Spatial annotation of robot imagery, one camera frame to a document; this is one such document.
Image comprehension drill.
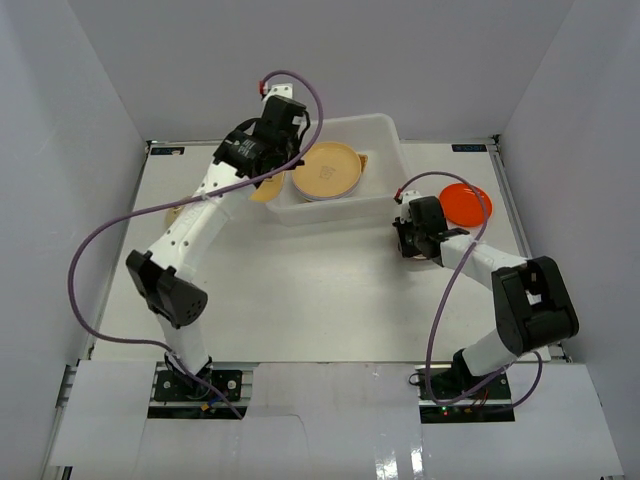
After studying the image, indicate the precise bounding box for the orange round plate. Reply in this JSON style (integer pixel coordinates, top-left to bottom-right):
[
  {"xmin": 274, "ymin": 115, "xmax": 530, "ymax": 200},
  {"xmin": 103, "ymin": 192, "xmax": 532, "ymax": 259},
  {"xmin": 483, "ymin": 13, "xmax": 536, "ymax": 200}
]
[{"xmin": 439, "ymin": 183, "xmax": 493, "ymax": 228}]

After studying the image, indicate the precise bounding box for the yellow round plate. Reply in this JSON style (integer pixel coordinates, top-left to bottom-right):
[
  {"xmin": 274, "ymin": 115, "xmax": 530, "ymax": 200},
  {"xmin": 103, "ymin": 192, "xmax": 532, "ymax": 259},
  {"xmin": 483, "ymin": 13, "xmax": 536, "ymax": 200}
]
[{"xmin": 292, "ymin": 142, "xmax": 363, "ymax": 186}]

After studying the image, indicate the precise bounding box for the beige patterned plate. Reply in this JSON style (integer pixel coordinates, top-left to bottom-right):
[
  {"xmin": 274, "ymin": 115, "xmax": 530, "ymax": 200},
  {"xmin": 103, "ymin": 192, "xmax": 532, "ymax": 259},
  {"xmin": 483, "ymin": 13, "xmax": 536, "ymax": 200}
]
[{"xmin": 164, "ymin": 205, "xmax": 186, "ymax": 229}]

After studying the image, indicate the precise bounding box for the blue round plate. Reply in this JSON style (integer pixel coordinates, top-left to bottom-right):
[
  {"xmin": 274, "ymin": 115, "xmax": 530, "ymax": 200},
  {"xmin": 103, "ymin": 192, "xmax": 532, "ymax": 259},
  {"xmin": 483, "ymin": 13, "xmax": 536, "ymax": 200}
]
[{"xmin": 293, "ymin": 182, "xmax": 359, "ymax": 202}]

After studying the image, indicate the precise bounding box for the woven bamboo triangular tray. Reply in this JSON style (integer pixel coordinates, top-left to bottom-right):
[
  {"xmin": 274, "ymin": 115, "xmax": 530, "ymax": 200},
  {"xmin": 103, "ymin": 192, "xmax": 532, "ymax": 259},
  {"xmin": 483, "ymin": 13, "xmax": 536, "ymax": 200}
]
[{"xmin": 358, "ymin": 153, "xmax": 369, "ymax": 174}]

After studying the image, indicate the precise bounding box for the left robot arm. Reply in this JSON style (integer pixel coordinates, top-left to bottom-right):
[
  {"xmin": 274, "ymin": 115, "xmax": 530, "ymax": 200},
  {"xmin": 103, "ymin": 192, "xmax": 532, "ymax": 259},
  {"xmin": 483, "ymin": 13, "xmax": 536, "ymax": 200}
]
[{"xmin": 126, "ymin": 93, "xmax": 309, "ymax": 399}]

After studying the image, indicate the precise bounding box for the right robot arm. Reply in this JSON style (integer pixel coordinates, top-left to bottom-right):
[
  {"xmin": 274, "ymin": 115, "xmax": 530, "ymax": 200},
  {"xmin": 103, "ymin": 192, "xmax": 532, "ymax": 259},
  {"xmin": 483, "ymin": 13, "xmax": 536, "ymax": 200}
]
[{"xmin": 393, "ymin": 191, "xmax": 579, "ymax": 399}]

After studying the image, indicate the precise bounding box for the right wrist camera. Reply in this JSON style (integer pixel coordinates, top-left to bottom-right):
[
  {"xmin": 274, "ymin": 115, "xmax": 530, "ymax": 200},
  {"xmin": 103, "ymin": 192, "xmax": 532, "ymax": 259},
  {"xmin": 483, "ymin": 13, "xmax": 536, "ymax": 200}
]
[{"xmin": 394, "ymin": 190, "xmax": 421, "ymax": 205}]

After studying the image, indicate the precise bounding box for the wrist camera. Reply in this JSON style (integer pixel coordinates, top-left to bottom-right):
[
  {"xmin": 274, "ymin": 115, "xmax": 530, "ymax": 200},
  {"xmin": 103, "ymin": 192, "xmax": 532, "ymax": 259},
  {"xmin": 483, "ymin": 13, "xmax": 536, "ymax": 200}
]
[
  {"xmin": 394, "ymin": 190, "xmax": 421, "ymax": 205},
  {"xmin": 259, "ymin": 81, "xmax": 294, "ymax": 104}
]

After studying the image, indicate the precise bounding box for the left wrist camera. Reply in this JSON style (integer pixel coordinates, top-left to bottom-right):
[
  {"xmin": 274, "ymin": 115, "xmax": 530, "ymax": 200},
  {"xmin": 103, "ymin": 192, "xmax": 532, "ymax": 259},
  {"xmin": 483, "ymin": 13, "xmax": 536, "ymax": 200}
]
[{"xmin": 259, "ymin": 81, "xmax": 294, "ymax": 104}]

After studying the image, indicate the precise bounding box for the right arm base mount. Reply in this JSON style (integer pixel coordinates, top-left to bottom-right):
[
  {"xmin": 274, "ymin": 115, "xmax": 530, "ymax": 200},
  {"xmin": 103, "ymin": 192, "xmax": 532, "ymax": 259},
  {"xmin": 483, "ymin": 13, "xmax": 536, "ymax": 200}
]
[{"xmin": 410, "ymin": 364, "xmax": 516, "ymax": 425}]

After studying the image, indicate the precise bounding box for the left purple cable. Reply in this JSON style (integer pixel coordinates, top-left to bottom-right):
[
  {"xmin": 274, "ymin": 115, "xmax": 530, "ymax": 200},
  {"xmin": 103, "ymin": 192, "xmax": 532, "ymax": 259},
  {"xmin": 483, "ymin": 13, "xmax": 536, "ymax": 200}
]
[{"xmin": 68, "ymin": 69, "xmax": 326, "ymax": 419}]

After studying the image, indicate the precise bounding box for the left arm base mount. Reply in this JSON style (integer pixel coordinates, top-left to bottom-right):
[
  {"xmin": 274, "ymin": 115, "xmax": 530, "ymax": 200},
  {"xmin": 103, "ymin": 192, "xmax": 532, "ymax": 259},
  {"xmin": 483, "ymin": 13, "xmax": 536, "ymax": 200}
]
[{"xmin": 147, "ymin": 366, "xmax": 251, "ymax": 420}]

